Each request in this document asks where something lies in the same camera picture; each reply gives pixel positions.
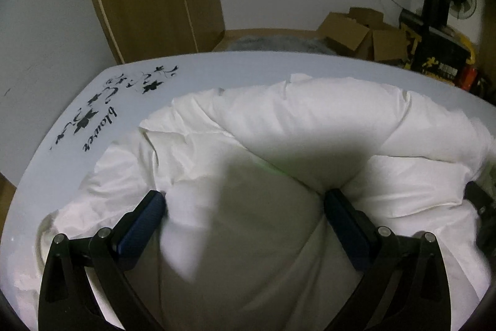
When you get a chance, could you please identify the grey fluffy rug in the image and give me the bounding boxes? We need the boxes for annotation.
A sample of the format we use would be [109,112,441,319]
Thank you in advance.
[225,34,337,56]

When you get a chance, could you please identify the white puffy down jacket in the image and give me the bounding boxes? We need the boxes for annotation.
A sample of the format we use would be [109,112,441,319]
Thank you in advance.
[15,72,496,331]

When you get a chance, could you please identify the white bed sheet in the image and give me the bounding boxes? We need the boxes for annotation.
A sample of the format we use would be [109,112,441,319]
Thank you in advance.
[1,52,495,330]

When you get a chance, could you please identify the open brown cardboard box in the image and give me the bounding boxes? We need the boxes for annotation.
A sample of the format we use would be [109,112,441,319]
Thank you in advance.
[317,7,408,64]

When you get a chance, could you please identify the black yellow delivery box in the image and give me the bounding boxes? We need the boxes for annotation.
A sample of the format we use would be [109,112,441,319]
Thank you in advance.
[398,9,472,85]

